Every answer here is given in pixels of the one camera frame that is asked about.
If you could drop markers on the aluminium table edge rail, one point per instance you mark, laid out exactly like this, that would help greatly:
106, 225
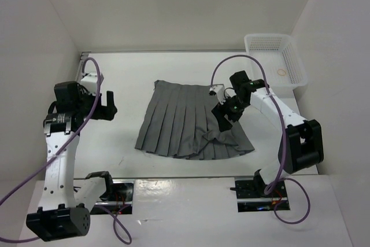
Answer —
84, 55

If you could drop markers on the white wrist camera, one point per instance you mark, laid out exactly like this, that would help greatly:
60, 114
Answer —
90, 82
218, 91

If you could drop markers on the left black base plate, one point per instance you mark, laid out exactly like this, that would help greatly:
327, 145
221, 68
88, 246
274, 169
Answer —
120, 198

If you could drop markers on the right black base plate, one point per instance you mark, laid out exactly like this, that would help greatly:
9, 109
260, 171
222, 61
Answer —
250, 200

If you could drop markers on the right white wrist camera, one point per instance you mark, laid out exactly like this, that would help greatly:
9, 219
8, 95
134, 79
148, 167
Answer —
218, 91

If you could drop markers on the white plastic basket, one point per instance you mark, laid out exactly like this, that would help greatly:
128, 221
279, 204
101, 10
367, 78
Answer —
274, 52

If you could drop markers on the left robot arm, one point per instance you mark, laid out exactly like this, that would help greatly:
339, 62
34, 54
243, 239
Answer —
64, 212

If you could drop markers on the grey pleated skirt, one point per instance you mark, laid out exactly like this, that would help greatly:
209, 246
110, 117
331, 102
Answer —
179, 123

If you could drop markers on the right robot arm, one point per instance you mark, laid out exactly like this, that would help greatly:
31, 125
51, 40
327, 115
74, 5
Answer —
301, 144

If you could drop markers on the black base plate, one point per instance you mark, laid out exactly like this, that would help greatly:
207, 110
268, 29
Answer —
120, 198
250, 200

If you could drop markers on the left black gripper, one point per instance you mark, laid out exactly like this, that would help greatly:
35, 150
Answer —
105, 112

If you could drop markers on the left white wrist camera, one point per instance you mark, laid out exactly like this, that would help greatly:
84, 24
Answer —
90, 82

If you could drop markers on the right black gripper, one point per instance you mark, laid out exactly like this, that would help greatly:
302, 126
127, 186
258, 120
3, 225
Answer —
219, 111

